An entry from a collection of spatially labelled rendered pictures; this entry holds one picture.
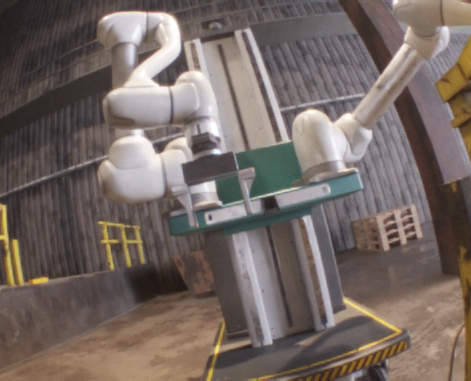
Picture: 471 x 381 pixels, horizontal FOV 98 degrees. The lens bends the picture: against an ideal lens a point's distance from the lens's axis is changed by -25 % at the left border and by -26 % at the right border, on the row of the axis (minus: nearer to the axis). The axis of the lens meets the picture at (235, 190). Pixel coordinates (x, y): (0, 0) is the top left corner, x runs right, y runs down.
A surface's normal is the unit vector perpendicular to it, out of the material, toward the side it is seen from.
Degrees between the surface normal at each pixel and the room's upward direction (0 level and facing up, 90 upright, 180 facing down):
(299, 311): 90
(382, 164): 90
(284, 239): 90
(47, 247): 90
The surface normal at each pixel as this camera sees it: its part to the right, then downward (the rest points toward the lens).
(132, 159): 0.34, -0.15
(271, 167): -0.04, -0.18
